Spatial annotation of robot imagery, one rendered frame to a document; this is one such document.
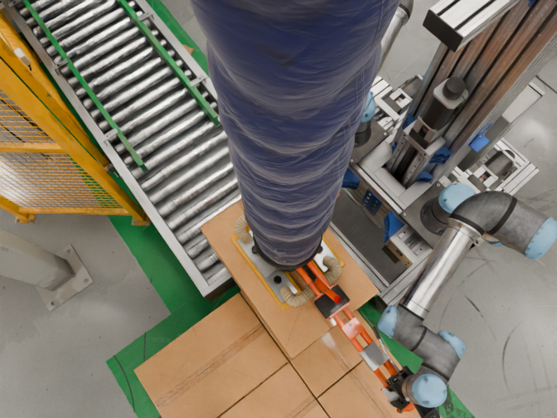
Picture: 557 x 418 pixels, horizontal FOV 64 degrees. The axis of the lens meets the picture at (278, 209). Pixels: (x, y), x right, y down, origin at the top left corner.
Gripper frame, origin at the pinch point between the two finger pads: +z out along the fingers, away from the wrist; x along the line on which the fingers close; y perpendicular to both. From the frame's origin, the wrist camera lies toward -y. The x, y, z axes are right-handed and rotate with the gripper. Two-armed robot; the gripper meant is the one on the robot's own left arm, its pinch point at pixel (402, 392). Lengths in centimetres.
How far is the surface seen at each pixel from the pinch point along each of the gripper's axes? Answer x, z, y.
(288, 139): 8, -100, 50
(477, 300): -90, 119, -9
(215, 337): 43, 66, 58
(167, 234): 35, 60, 112
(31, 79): 45, 22, 199
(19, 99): 47, -22, 151
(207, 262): 27, 64, 90
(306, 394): 24, 66, 13
